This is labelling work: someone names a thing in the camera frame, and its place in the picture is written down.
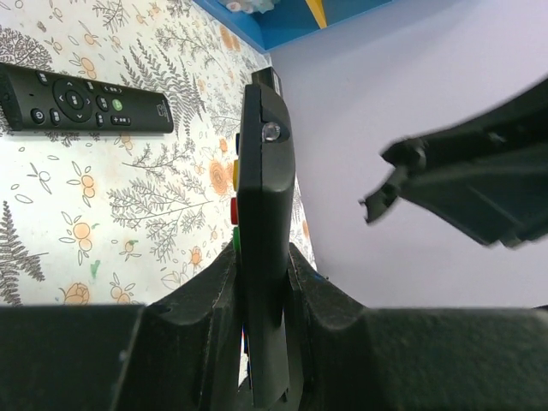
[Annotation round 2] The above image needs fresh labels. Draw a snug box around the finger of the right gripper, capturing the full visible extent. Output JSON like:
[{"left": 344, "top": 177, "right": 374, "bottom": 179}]
[{"left": 382, "top": 80, "right": 547, "bottom": 247}]

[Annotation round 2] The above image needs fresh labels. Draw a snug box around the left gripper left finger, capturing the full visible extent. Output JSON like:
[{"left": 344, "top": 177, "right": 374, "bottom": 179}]
[{"left": 1, "top": 247, "right": 241, "bottom": 410}]

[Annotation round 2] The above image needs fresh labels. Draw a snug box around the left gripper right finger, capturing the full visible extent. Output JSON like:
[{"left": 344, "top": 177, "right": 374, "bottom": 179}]
[{"left": 289, "top": 246, "right": 547, "bottom": 410}]

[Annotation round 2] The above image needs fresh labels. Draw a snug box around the large black remote control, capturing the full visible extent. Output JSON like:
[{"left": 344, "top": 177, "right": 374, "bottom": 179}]
[{"left": 236, "top": 84, "right": 295, "bottom": 409}]

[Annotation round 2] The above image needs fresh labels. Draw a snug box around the small slim black remote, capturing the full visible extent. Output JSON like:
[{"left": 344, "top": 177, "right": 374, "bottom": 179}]
[{"left": 1, "top": 63, "right": 175, "bottom": 134}]

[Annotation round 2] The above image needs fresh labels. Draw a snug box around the floral table mat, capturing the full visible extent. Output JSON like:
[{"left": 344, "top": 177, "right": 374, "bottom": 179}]
[{"left": 0, "top": 0, "right": 318, "bottom": 307}]

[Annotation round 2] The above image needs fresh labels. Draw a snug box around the black battery package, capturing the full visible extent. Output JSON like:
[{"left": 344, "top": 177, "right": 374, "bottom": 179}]
[{"left": 252, "top": 67, "right": 283, "bottom": 97}]

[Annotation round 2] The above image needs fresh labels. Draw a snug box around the blue shelf unit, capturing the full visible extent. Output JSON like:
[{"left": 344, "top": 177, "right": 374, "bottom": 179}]
[{"left": 195, "top": 0, "right": 387, "bottom": 53}]

